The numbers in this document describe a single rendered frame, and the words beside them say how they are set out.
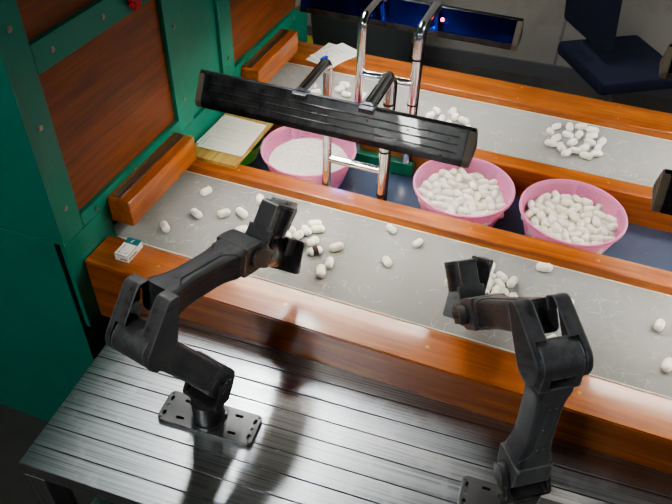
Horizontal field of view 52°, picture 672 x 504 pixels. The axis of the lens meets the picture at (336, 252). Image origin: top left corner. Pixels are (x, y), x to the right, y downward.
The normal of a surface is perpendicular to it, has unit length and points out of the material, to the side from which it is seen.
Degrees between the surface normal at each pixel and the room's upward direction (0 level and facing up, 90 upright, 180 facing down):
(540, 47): 90
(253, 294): 0
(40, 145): 90
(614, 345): 0
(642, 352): 0
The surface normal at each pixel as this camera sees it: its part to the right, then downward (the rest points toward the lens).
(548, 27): -0.30, 0.64
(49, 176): 0.94, 0.25
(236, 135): 0.02, -0.73
